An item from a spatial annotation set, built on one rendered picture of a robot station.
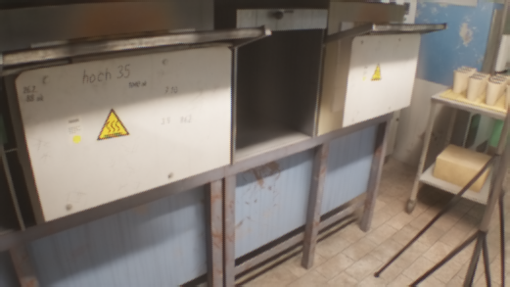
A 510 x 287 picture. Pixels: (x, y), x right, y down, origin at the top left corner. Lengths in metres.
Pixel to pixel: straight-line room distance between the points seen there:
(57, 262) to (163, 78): 0.73
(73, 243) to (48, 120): 0.53
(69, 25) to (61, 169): 0.38
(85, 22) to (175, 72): 0.28
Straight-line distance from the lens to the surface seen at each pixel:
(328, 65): 1.71
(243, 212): 1.72
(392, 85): 1.96
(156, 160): 1.13
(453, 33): 3.40
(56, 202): 1.08
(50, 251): 1.38
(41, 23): 1.07
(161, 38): 0.92
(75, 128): 1.01
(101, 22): 1.11
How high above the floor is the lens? 1.51
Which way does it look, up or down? 23 degrees down
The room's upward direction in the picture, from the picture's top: 2 degrees clockwise
